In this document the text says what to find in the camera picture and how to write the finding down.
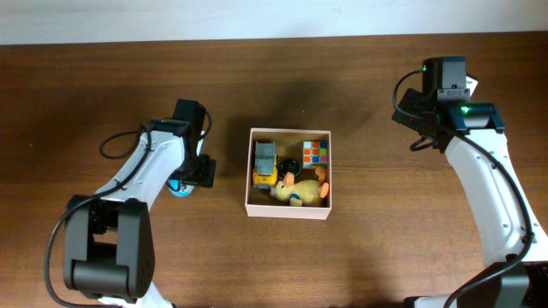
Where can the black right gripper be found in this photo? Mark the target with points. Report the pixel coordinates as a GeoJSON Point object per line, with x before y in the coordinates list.
{"type": "Point", "coordinates": [413, 102]}

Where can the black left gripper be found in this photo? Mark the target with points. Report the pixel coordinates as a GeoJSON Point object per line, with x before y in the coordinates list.
{"type": "Point", "coordinates": [206, 176]}

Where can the blue robot ball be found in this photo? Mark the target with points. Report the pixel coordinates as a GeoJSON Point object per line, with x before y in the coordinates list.
{"type": "Point", "coordinates": [178, 188]}

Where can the yellow grey toy dump truck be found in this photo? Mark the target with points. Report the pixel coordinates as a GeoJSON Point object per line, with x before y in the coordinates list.
{"type": "Point", "coordinates": [265, 165]}

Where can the black round toy wheel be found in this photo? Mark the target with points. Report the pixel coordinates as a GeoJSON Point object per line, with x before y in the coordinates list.
{"type": "Point", "coordinates": [289, 165]}

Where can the yellow plush bunny toy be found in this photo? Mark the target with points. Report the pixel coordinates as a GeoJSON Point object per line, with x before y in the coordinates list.
{"type": "Point", "coordinates": [306, 193]}

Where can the multicoloured puzzle cube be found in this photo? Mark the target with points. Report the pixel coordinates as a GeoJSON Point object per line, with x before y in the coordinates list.
{"type": "Point", "coordinates": [315, 154]}

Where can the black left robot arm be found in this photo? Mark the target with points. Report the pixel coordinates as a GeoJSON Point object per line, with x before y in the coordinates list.
{"type": "Point", "coordinates": [108, 244]}

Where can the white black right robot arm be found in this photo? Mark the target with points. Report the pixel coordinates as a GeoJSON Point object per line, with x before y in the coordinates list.
{"type": "Point", "coordinates": [472, 137]}

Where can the pink open cardboard box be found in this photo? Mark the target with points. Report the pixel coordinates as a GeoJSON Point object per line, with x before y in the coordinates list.
{"type": "Point", "coordinates": [289, 143]}

